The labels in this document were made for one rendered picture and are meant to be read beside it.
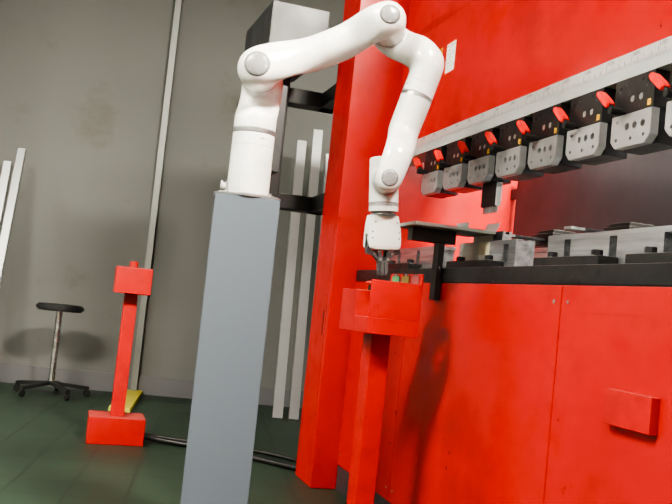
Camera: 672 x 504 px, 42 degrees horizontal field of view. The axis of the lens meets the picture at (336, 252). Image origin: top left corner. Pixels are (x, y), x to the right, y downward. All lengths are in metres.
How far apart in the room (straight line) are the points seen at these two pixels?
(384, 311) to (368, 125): 1.31
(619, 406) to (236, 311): 1.07
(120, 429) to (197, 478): 1.69
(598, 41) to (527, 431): 0.98
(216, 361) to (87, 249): 3.69
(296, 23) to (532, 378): 2.08
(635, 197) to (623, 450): 1.35
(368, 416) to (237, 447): 0.38
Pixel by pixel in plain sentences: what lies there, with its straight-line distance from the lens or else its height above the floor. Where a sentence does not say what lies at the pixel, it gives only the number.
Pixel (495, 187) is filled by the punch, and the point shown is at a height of 1.14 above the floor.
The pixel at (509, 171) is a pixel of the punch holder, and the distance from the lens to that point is 2.61.
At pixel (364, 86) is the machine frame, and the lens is 3.60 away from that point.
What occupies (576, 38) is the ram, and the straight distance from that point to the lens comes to 2.43.
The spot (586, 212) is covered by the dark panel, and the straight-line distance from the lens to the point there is 3.26.
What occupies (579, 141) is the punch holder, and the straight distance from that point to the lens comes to 2.31.
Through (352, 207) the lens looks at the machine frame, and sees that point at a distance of 3.51.
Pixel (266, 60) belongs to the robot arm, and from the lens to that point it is 2.46.
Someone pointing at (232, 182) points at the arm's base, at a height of 1.04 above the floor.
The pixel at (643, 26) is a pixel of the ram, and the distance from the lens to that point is 2.18.
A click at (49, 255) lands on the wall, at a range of 6.06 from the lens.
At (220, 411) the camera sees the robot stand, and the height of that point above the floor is 0.41.
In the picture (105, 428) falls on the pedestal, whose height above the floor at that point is 0.07.
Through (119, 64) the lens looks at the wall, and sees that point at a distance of 6.18.
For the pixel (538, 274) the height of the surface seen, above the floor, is 0.85.
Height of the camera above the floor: 0.73
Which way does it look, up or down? 3 degrees up
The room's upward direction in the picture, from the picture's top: 6 degrees clockwise
